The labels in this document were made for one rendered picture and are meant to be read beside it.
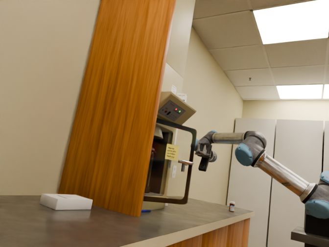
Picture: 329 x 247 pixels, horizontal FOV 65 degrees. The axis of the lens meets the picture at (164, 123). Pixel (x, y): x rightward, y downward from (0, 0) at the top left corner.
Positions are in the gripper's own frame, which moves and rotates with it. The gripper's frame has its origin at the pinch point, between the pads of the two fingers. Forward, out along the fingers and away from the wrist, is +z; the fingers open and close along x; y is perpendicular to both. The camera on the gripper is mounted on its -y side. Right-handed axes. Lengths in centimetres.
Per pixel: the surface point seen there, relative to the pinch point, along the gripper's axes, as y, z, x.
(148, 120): 6.1, 41.8, -13.6
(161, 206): -32.6, 4.4, -14.4
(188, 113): 19.9, 8.2, -7.8
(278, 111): 124, -317, 37
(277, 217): -44, -273, 52
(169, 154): -5.3, 20.1, -9.3
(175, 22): 68, 22, -21
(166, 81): 33.2, 21.2, -19.0
